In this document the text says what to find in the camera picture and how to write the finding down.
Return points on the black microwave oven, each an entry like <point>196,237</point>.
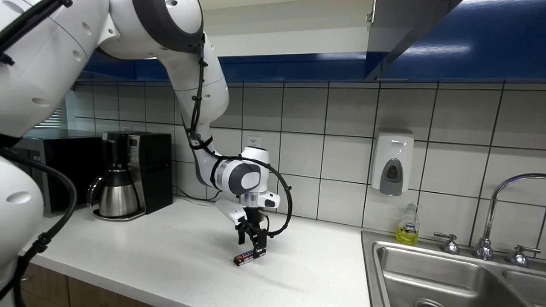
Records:
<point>70,171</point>

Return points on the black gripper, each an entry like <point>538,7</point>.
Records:
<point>254,219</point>

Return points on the steel coffee carafe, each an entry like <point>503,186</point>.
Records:
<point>118,196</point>

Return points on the open blue cabinet door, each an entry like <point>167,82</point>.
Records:
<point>410,28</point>

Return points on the white wall outlet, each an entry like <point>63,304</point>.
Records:
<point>253,140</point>

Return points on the white wall soap dispenser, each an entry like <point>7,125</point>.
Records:
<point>393,164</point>

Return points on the window blind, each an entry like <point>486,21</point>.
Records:
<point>53,121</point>

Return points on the black coffee maker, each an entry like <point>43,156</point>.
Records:
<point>154,171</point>

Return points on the chrome faucet spout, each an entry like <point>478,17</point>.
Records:
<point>495,198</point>

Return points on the stainless steel sink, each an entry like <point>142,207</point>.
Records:
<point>432,273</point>

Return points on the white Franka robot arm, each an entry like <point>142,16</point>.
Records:
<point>51,57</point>

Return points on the brown Snickers packet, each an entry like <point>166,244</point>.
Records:
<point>246,258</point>

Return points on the wooden lower cabinet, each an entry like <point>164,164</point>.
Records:
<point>51,290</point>

